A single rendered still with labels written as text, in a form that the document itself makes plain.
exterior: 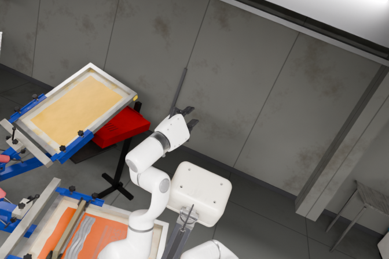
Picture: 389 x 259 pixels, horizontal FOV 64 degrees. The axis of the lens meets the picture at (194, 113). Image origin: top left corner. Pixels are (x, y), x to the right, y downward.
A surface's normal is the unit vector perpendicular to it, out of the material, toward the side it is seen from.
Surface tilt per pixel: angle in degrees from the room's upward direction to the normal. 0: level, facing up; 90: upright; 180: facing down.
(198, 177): 26
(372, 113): 90
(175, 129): 63
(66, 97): 32
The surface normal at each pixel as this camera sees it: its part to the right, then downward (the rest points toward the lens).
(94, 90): 0.00, -0.60
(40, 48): -0.25, 0.36
